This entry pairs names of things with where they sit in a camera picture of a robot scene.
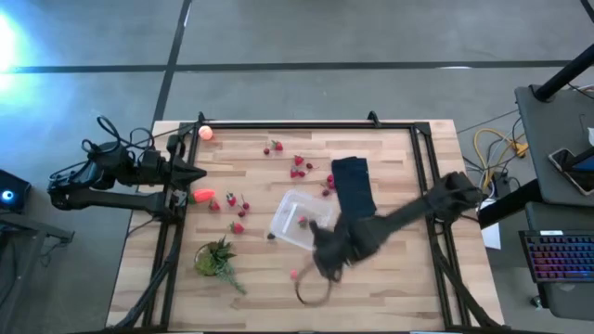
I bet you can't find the black aluminium frame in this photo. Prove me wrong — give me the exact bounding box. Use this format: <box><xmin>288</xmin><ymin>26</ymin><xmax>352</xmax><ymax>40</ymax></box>
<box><xmin>104</xmin><ymin>110</ymin><xmax>511</xmax><ymax>334</ymax></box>

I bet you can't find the dark grey desk top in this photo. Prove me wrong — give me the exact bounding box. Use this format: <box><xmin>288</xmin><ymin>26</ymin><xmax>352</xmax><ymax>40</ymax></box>
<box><xmin>523</xmin><ymin>201</ymin><xmax>594</xmax><ymax>322</ymax></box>

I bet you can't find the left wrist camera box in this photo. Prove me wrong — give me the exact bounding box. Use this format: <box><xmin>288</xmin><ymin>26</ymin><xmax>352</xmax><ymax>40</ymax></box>
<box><xmin>138</xmin><ymin>148</ymin><xmax>167</xmax><ymax>173</ymax></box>

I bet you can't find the backlit rainbow keyboard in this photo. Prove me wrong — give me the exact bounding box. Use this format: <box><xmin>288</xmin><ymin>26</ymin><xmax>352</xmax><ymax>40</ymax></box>
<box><xmin>518</xmin><ymin>229</ymin><xmax>594</xmax><ymax>285</ymax></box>

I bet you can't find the clear plastic tupperware container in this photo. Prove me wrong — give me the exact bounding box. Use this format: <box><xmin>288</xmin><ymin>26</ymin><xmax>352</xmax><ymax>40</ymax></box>
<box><xmin>269</xmin><ymin>188</ymin><xmax>336</xmax><ymax>252</ymax></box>

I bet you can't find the black power adapter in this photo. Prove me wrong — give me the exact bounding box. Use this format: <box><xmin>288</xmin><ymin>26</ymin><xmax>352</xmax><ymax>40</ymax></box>
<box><xmin>490</xmin><ymin>171</ymin><xmax>512</xmax><ymax>199</ymax></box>

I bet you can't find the dark blue folded cloth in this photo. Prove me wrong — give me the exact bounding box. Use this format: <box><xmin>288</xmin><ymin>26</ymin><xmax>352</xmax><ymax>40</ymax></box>
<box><xmin>330</xmin><ymin>156</ymin><xmax>378</xmax><ymax>222</ymax></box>

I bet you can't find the light grey desk top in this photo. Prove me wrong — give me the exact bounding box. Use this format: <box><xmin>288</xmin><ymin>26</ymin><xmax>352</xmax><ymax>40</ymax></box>
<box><xmin>513</xmin><ymin>84</ymin><xmax>594</xmax><ymax>208</ymax></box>

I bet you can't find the smartphone with tan case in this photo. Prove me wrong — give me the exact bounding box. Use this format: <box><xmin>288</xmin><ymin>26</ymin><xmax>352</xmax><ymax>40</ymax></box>
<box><xmin>548</xmin><ymin>147</ymin><xmax>594</xmax><ymax>197</ymax></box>

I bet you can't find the orange carrot with green top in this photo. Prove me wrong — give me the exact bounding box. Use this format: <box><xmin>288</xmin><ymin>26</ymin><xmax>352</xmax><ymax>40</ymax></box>
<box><xmin>187</xmin><ymin>187</ymin><xmax>217</xmax><ymax>205</ymax></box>

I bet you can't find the black desk leg bar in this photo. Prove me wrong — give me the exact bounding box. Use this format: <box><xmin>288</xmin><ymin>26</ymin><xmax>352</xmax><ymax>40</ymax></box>
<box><xmin>476</xmin><ymin>178</ymin><xmax>544</xmax><ymax>231</ymax></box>

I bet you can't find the white paper sheet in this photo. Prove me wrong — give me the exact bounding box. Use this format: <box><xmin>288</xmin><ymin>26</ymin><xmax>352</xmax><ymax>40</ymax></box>
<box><xmin>479</xmin><ymin>198</ymin><xmax>503</xmax><ymax>251</ymax></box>

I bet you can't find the black device with blue light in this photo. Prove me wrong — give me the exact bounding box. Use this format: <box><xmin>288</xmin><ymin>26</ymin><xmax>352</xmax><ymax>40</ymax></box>
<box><xmin>0</xmin><ymin>168</ymin><xmax>32</xmax><ymax>215</ymax></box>

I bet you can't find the green potted succulent plant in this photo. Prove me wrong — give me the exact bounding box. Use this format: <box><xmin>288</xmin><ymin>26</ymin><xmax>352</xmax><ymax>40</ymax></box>
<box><xmin>193</xmin><ymin>235</ymin><xmax>248</xmax><ymax>296</ymax></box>

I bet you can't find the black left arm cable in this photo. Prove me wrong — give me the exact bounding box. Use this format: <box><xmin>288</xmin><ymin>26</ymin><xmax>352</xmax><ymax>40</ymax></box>
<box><xmin>81</xmin><ymin>114</ymin><xmax>157</xmax><ymax>157</ymax></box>

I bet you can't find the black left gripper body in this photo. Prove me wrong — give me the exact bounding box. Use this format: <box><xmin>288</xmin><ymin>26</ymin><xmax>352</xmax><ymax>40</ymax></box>
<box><xmin>161</xmin><ymin>155</ymin><xmax>187</xmax><ymax>192</ymax></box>

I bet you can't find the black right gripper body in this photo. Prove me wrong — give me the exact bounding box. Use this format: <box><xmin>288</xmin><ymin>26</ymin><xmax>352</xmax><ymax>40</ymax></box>
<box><xmin>324</xmin><ymin>217</ymin><xmax>377</xmax><ymax>275</ymax></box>

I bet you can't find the black pole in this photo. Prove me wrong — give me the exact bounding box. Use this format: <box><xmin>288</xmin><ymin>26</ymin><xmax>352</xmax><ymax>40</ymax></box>
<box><xmin>532</xmin><ymin>42</ymin><xmax>594</xmax><ymax>102</ymax></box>

